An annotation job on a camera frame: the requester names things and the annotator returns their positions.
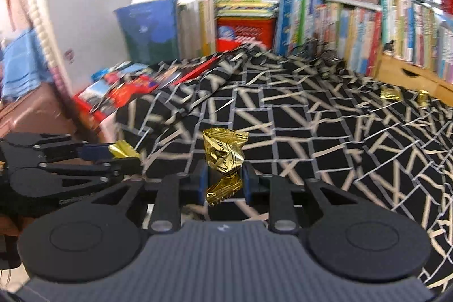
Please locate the row of tall upright books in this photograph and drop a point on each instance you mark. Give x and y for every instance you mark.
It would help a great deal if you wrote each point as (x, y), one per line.
(318, 26)

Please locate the white beaded edge guard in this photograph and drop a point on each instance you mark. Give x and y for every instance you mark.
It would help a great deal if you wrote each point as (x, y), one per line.
(40, 22)

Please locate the row of pale books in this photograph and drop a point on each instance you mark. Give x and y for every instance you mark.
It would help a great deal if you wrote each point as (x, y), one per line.
(194, 26)

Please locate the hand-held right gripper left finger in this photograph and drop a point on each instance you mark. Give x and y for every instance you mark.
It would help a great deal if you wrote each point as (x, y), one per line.
(202, 181)

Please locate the pink suitcase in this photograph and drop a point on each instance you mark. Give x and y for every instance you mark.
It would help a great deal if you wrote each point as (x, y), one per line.
(32, 114)

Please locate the red plastic crate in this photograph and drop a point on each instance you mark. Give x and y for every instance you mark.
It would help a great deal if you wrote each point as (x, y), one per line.
(247, 35)

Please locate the blue towel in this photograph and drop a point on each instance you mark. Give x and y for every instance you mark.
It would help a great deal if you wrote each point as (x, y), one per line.
(21, 65)

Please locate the small dark-haired figurine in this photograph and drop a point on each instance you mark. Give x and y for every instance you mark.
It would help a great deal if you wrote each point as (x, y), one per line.
(389, 45)

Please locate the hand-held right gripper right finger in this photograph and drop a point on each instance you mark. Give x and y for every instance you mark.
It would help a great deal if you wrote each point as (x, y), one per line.
(247, 183)

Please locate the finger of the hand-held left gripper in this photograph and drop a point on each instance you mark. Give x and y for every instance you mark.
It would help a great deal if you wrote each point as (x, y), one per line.
(93, 152)
(70, 178)

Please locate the large blue book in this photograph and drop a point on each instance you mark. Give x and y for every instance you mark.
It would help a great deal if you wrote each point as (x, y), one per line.
(148, 29)

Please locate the gold candy wrapper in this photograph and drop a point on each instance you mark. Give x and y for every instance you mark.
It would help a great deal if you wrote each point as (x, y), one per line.
(122, 150)
(423, 98)
(223, 150)
(391, 95)

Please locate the black patterned blanket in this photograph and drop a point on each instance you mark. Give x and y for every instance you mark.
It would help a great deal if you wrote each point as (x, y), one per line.
(318, 132)

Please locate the person's left hand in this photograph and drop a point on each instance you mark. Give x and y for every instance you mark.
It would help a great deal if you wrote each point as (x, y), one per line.
(7, 227)

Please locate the black model bicycle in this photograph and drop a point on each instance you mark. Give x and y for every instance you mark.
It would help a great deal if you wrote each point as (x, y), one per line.
(318, 50)

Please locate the row of thin colourful books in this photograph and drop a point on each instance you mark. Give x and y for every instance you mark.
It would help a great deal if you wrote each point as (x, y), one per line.
(417, 29)

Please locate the stack of flat picture books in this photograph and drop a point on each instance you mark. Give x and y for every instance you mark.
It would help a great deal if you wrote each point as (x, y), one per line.
(244, 3)

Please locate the pink foam edge guard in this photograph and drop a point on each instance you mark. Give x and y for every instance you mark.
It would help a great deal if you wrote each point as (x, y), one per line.
(58, 79)

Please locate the wooden drawer organizer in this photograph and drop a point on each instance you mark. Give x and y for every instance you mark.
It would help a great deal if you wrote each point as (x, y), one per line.
(400, 72)

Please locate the small wall sticker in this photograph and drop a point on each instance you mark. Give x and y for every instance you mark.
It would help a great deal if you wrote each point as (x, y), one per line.
(69, 56)

